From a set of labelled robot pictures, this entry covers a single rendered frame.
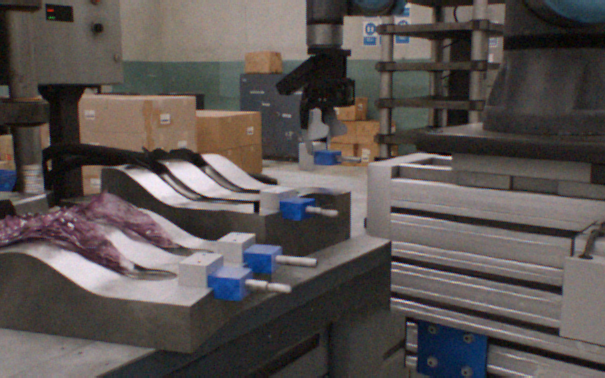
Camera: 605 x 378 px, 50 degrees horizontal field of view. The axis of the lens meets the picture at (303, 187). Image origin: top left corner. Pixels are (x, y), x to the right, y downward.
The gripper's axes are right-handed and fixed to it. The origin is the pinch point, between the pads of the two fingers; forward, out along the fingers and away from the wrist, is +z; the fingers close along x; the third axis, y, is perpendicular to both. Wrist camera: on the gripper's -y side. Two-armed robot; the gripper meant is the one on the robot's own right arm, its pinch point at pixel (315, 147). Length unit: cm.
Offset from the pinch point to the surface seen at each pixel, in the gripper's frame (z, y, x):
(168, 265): 10, 13, -55
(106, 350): 15, 17, -69
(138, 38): -68, -678, 562
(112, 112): 13, -327, 218
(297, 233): 10.6, 14.4, -27.5
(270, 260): 9, 24, -47
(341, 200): 7.4, 14.4, -13.6
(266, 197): 4.3, 11.3, -31.6
